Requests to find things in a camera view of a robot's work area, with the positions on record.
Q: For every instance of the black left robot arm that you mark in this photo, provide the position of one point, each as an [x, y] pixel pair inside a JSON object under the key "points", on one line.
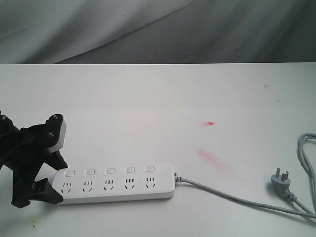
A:
{"points": [[8, 138]]}

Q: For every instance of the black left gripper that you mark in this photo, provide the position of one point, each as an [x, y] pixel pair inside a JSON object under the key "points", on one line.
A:
{"points": [[25, 159]]}

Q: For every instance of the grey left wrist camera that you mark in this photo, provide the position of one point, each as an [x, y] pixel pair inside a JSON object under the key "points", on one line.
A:
{"points": [[55, 131]]}

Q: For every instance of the white five-outlet power strip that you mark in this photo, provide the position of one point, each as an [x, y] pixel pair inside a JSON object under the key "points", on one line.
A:
{"points": [[111, 183]]}

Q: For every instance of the grey fabric backdrop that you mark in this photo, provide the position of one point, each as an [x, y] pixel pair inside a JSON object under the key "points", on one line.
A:
{"points": [[157, 31]]}

